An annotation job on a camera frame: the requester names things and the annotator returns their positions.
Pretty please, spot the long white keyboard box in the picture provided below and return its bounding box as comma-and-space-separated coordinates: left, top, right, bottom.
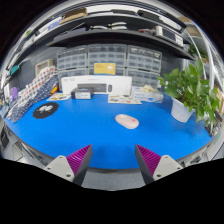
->
61, 75, 133, 95

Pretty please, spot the green plant in white pot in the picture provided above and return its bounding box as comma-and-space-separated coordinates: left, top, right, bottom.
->
157, 59, 221, 134

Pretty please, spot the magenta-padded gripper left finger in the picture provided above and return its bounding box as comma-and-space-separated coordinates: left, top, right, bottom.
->
44, 144, 94, 187

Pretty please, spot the yellow blue box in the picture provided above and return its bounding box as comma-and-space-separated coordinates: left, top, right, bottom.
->
93, 62, 117, 76

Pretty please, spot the pink computer mouse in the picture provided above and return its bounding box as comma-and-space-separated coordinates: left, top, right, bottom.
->
114, 113, 140, 130

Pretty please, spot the white blue glove box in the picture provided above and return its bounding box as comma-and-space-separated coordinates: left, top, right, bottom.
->
130, 84, 165, 104

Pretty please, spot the cartoon sticker sheet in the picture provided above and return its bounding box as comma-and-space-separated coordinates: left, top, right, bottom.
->
107, 93, 143, 105

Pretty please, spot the light wooden crate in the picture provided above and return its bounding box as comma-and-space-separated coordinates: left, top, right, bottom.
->
34, 58, 54, 76

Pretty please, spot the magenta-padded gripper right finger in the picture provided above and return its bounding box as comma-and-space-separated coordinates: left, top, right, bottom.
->
134, 144, 184, 185

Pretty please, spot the dark wall shelf unit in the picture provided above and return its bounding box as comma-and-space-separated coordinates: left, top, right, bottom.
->
6, 4, 208, 61

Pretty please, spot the black round mouse pad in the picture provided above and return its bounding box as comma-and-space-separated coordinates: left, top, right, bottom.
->
32, 101, 60, 120

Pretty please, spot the small black box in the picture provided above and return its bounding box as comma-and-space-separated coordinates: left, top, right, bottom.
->
70, 87, 95, 100

